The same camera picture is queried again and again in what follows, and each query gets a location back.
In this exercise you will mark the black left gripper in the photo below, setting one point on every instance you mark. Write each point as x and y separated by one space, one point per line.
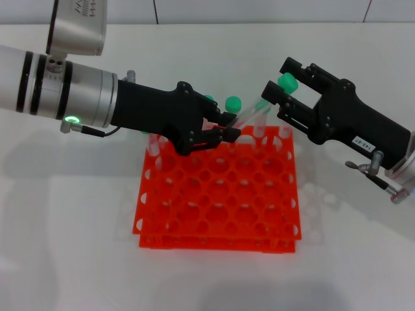
152 113

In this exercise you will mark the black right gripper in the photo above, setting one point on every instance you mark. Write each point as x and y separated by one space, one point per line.
353 120

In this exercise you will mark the orange plastic test tube rack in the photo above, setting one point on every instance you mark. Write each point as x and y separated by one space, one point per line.
220 194

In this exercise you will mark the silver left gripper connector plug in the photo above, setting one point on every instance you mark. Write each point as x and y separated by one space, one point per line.
131 76

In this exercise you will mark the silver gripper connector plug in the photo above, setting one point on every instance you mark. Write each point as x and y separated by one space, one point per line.
374 162
131 76

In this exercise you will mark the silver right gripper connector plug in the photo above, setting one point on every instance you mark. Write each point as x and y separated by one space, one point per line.
374 162

